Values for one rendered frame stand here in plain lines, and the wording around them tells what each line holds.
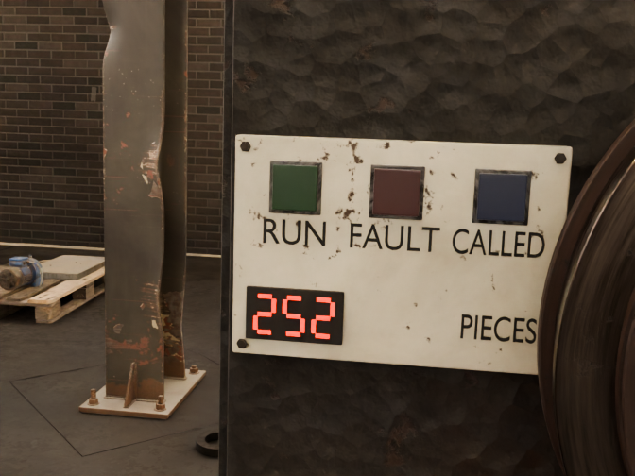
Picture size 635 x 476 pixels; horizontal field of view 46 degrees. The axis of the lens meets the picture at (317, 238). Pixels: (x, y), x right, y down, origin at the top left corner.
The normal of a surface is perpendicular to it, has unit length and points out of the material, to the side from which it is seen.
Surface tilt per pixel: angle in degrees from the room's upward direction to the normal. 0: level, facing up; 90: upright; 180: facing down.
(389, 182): 90
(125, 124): 90
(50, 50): 90
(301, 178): 90
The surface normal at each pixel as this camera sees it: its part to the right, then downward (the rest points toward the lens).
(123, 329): -0.15, 0.15
